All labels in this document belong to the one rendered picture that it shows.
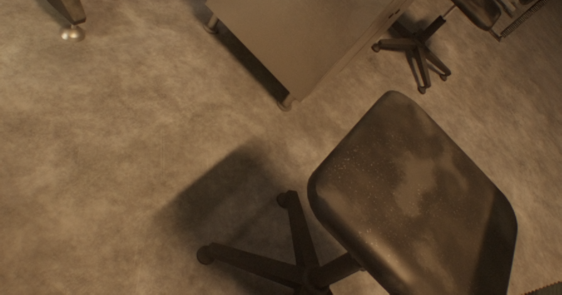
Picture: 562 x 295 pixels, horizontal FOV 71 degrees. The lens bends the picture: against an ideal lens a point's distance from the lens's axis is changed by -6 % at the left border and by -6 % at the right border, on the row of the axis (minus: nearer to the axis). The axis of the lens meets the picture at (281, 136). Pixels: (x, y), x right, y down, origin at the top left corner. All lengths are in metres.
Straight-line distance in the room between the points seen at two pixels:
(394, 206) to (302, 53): 0.80
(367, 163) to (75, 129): 0.80
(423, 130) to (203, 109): 0.75
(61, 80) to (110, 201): 0.40
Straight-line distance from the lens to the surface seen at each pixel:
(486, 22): 2.20
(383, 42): 2.29
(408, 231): 0.75
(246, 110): 1.49
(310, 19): 1.38
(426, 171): 0.88
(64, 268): 1.08
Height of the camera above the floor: 1.03
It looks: 43 degrees down
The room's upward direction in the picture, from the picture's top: 43 degrees clockwise
